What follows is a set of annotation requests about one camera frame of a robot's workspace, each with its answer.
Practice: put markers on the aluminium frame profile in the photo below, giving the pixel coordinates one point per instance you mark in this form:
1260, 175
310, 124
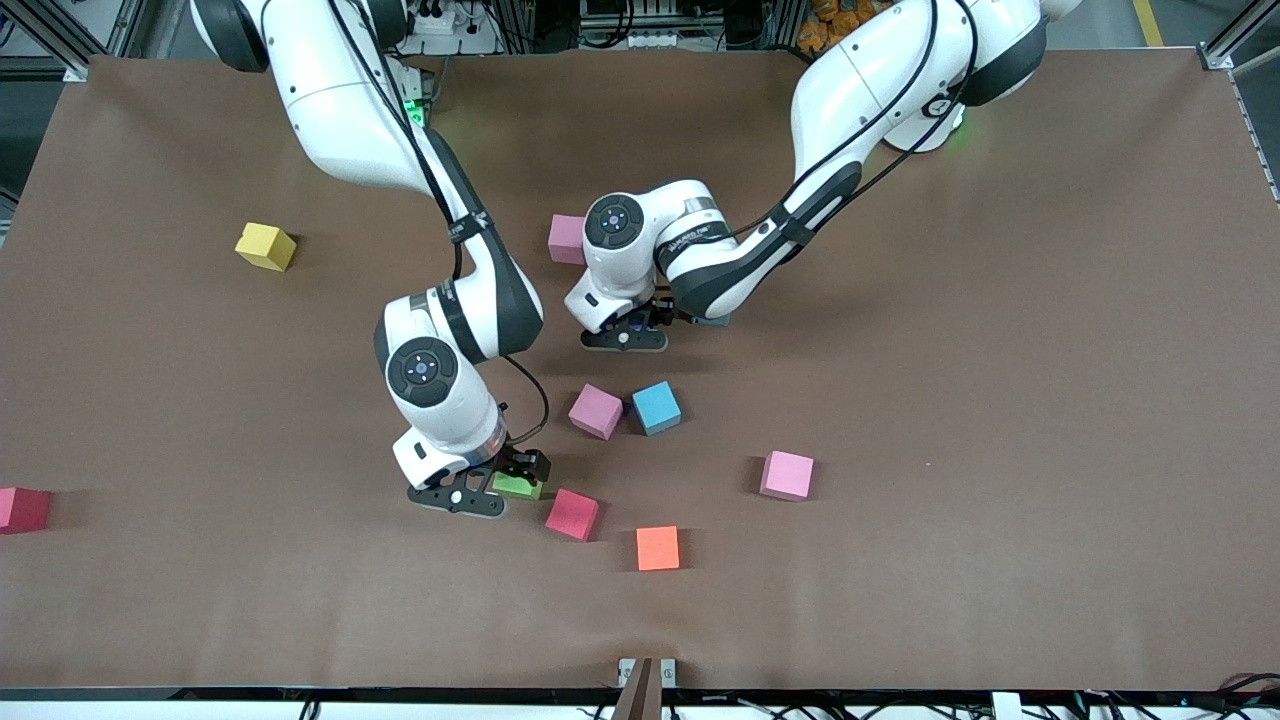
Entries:
105, 40
1235, 40

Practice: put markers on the yellow foam cube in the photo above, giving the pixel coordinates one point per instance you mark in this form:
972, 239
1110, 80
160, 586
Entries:
265, 247

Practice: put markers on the brown paper table cover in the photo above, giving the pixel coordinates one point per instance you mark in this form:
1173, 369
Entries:
200, 400

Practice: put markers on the green foam cube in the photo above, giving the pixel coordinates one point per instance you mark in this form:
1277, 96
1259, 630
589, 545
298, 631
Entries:
520, 488

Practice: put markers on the bag of orange items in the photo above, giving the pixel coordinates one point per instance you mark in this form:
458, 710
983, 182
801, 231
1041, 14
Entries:
825, 25

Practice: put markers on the white power strip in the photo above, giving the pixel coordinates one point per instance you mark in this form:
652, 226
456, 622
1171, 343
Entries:
450, 25

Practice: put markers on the metal clamp bracket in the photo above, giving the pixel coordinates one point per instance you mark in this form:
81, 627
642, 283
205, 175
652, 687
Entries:
645, 690

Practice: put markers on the white socket box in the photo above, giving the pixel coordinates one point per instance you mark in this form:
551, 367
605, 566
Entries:
640, 40

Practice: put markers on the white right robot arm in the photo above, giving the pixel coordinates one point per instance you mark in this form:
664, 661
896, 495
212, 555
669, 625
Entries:
350, 120

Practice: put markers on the red foam cube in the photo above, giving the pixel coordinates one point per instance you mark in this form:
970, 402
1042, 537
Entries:
22, 510
572, 514

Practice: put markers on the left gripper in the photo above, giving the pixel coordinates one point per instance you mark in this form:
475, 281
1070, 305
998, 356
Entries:
660, 316

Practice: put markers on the pink foam cube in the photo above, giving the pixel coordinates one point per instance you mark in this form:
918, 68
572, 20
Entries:
565, 238
596, 411
786, 475

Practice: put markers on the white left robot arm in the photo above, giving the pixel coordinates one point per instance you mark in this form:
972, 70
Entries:
870, 70

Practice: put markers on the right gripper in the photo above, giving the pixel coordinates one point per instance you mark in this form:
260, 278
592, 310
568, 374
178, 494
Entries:
519, 462

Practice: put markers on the orange foam cube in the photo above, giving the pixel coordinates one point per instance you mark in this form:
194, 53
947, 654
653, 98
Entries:
658, 548

